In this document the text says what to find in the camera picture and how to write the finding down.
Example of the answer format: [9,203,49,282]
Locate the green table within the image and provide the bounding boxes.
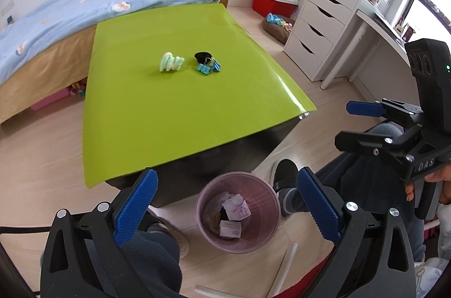
[83,3,317,209]

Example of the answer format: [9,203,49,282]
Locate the pink trash bin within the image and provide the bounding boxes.
[195,172,281,255]

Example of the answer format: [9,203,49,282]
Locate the wooden bed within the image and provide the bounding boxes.
[0,0,235,130]

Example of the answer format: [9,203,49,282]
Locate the white desk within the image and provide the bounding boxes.
[320,0,417,92]

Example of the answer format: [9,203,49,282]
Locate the red cloth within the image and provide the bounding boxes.
[278,249,332,298]

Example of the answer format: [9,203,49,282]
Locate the person's left leg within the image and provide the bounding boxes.
[120,223,184,298]

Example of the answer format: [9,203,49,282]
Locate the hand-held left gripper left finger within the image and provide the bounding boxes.
[40,168,159,298]

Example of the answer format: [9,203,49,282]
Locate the person's right hand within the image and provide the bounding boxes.
[425,162,451,205]

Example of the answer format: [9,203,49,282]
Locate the white paper box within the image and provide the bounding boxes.
[219,221,242,240]

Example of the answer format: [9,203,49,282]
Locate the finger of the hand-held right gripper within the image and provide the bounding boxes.
[346,99,423,124]
[334,124,425,161]

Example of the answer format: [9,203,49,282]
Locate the blue printed blanket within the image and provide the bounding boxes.
[0,0,221,87]

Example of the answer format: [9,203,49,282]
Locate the pink box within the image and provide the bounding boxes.
[30,87,77,112]

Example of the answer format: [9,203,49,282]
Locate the white plastic tube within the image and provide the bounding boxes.
[195,285,247,298]
[275,243,299,292]

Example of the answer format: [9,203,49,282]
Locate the pink printed card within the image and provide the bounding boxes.
[227,204,251,222]

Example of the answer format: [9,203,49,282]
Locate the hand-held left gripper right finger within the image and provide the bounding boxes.
[297,167,416,298]

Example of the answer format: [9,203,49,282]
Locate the black chair frame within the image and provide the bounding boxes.
[0,225,52,235]

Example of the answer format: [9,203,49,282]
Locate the red storage box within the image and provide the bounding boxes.
[252,0,300,19]

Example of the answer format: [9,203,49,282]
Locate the white mesh basket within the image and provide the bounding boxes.
[374,0,397,16]

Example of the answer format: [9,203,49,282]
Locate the black slip-on shoe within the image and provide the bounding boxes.
[273,159,300,194]
[155,223,191,257]

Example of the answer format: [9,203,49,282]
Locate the white drawer cabinet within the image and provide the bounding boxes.
[284,0,370,82]

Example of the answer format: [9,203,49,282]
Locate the colourful toy blocks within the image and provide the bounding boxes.
[70,81,87,98]

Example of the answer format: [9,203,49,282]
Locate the brown pet bed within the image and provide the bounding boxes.
[261,16,297,45]

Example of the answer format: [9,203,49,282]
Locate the brown picture frame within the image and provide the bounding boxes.
[395,23,417,42]

